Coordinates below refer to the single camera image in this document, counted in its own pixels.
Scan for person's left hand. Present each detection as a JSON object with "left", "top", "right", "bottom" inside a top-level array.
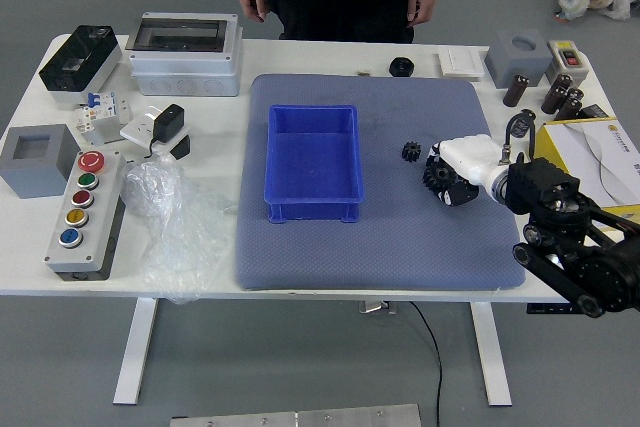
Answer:
[{"left": 405, "top": 0, "right": 439, "bottom": 31}]

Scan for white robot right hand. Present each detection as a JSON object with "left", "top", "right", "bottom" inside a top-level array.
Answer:
[{"left": 424, "top": 133, "right": 503, "bottom": 208}]

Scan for big black gear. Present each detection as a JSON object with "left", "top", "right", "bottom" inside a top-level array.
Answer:
[{"left": 423, "top": 156, "right": 459, "bottom": 194}]

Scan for small black gear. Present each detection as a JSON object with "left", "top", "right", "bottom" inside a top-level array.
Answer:
[{"left": 401, "top": 140, "right": 425, "bottom": 163}]

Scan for blue plastic box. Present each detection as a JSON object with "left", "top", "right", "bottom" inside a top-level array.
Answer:
[{"left": 263, "top": 104, "right": 364, "bottom": 225}]

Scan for black round nut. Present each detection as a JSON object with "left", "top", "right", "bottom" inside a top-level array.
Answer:
[{"left": 389, "top": 56, "right": 416, "bottom": 78}]

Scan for grey distribution box clear lid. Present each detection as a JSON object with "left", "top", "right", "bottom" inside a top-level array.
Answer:
[{"left": 128, "top": 12, "right": 245, "bottom": 97}]

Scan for grey box round hole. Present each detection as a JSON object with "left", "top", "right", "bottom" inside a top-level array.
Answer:
[{"left": 484, "top": 29, "right": 553, "bottom": 90}]

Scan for yellow white cardboard box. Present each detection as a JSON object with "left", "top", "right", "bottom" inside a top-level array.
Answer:
[{"left": 530, "top": 116, "right": 640, "bottom": 227}]

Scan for grey box square hole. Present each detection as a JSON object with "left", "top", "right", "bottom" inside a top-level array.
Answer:
[{"left": 0, "top": 123, "right": 76, "bottom": 200}]

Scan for black cylindrical capacitor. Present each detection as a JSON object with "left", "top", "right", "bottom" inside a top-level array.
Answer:
[{"left": 510, "top": 114, "right": 535, "bottom": 141}]

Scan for grey-blue padded mat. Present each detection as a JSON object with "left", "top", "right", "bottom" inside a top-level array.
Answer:
[{"left": 234, "top": 73, "right": 528, "bottom": 292}]

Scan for small flat black part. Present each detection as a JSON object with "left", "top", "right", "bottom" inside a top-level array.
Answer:
[{"left": 579, "top": 103, "right": 614, "bottom": 121}]

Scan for black power adapter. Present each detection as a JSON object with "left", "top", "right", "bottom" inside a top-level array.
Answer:
[{"left": 146, "top": 103, "right": 185, "bottom": 158}]

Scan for black table control panel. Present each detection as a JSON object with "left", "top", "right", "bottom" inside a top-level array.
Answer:
[{"left": 525, "top": 302, "right": 576, "bottom": 315}]

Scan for white circuit breaker blue levers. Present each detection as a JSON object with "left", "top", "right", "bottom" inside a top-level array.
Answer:
[{"left": 85, "top": 90, "right": 120, "bottom": 123}]

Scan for white table leg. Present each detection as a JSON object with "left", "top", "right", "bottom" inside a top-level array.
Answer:
[
  {"left": 112, "top": 296, "right": 160, "bottom": 406},
  {"left": 469, "top": 302, "right": 514, "bottom": 407}
]

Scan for white circuit breaker orange marks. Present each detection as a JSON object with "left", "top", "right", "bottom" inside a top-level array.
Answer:
[{"left": 73, "top": 105, "right": 109, "bottom": 146}]

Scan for clear plastic bag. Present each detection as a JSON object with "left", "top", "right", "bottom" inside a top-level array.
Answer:
[{"left": 119, "top": 154, "right": 239, "bottom": 306}]

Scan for five-button control station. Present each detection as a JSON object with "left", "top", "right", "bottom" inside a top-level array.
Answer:
[{"left": 43, "top": 149, "right": 128, "bottom": 282}]

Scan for grey metal plate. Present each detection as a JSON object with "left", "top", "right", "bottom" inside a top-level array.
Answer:
[{"left": 169, "top": 403, "right": 422, "bottom": 427}]

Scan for white wall switch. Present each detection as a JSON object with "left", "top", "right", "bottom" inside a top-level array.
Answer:
[{"left": 436, "top": 45, "right": 489, "bottom": 81}]

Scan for grey switch box red button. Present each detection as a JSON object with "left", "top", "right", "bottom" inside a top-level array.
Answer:
[{"left": 543, "top": 39, "right": 594, "bottom": 86}]

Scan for metal bracket under table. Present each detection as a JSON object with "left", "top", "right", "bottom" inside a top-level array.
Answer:
[{"left": 358, "top": 300, "right": 399, "bottom": 316}]

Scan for black-lidded white enclosure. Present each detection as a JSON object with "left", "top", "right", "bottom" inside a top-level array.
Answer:
[{"left": 38, "top": 24, "right": 124, "bottom": 109}]

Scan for black floor cable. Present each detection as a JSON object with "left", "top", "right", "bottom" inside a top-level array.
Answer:
[{"left": 407, "top": 300, "right": 445, "bottom": 427}]

